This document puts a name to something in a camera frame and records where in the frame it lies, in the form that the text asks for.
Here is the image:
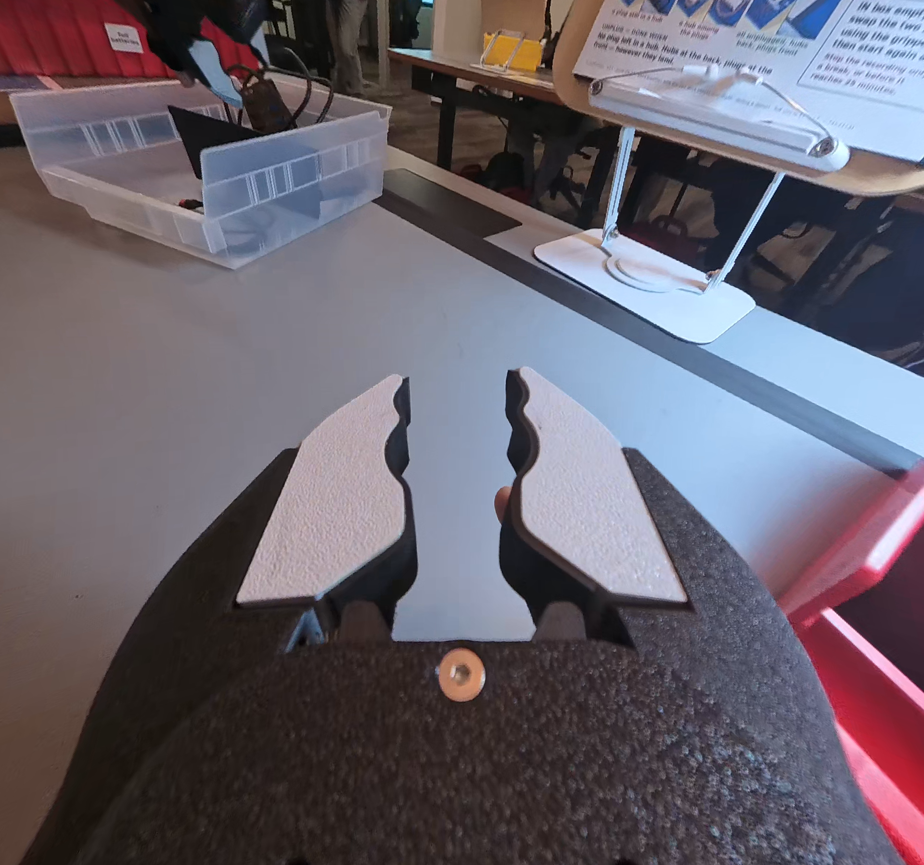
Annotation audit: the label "red open plastic bin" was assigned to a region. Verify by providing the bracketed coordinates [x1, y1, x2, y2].
[780, 461, 924, 865]

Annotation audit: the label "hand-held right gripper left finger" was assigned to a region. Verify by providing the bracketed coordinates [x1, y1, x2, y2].
[235, 373, 420, 628]

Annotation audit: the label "clear plastic bin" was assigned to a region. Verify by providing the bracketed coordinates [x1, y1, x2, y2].
[11, 75, 392, 270]

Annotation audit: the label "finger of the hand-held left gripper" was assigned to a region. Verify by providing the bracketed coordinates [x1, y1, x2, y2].
[188, 37, 245, 108]

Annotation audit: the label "white document stand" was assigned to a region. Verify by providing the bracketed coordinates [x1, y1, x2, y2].
[534, 0, 924, 344]

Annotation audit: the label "wooden table black legs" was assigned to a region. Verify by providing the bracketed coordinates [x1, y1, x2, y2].
[388, 48, 565, 167]

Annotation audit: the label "yellow sheet holder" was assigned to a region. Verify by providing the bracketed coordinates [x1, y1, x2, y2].
[481, 29, 544, 74]

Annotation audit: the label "printed instruction sheet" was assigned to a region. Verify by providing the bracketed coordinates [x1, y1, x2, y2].
[574, 0, 924, 162]

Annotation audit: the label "black bin divider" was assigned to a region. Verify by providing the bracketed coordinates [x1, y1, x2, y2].
[167, 104, 322, 220]

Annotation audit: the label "black usb hub cable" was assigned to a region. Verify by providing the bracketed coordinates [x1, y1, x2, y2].
[224, 48, 337, 135]

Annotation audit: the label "red ribbed bin white label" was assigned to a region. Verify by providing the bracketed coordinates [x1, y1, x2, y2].
[0, 0, 261, 79]

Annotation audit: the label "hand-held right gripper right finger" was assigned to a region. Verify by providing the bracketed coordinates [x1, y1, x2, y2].
[498, 366, 689, 638]

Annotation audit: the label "red bag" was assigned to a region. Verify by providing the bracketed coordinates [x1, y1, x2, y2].
[628, 214, 705, 267]

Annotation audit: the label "black usb hub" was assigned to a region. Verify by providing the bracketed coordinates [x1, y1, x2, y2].
[240, 75, 298, 135]

